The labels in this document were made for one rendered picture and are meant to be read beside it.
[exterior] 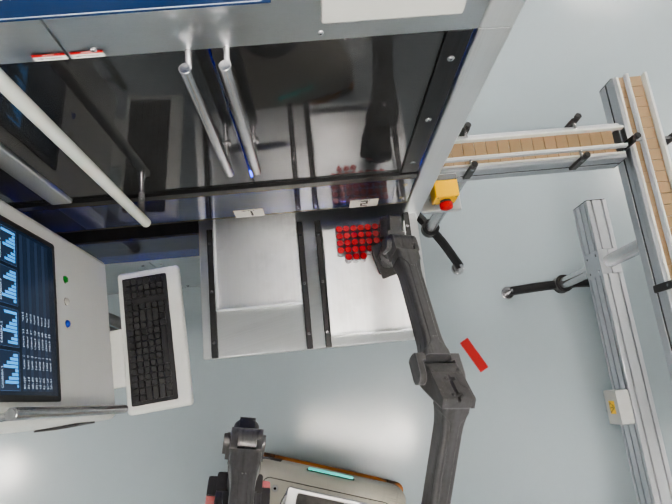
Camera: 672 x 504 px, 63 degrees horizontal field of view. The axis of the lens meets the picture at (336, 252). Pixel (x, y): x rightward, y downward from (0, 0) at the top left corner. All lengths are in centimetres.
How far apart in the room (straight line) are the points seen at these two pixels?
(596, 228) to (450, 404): 135
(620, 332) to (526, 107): 134
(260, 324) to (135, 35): 102
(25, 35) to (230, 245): 99
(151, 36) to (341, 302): 104
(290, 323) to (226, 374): 95
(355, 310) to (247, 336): 34
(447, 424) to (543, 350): 161
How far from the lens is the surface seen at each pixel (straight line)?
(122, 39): 95
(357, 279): 172
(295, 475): 231
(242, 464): 117
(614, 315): 230
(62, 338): 158
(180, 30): 92
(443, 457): 123
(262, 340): 170
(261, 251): 175
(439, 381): 119
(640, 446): 231
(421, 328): 128
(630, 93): 211
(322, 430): 257
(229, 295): 174
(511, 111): 309
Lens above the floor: 256
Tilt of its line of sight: 75 degrees down
